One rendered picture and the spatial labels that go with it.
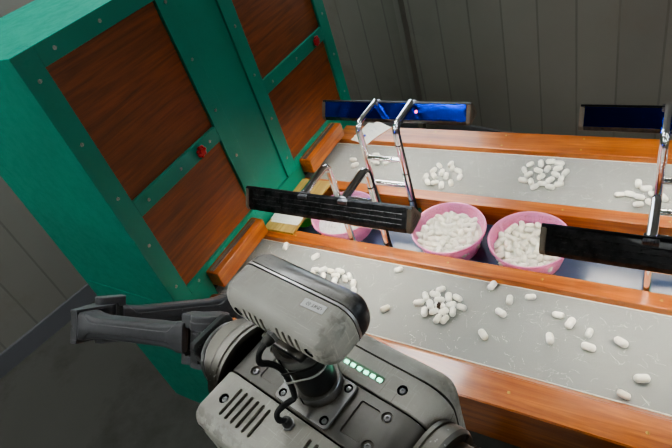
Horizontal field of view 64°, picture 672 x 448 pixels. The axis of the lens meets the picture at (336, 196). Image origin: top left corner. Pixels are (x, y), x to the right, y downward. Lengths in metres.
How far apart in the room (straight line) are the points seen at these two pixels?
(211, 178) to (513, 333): 1.14
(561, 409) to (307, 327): 1.01
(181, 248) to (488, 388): 1.09
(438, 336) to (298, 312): 1.09
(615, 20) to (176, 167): 2.15
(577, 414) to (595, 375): 0.14
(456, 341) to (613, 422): 0.45
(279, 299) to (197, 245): 1.35
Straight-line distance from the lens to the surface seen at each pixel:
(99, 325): 1.32
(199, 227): 1.98
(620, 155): 2.24
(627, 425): 1.53
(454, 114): 1.98
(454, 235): 1.97
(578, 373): 1.62
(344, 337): 0.62
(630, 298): 1.75
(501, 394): 1.55
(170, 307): 1.48
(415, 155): 2.40
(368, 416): 0.76
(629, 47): 3.05
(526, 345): 1.66
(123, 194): 1.74
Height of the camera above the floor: 2.10
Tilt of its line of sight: 36 degrees down
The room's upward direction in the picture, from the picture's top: 19 degrees counter-clockwise
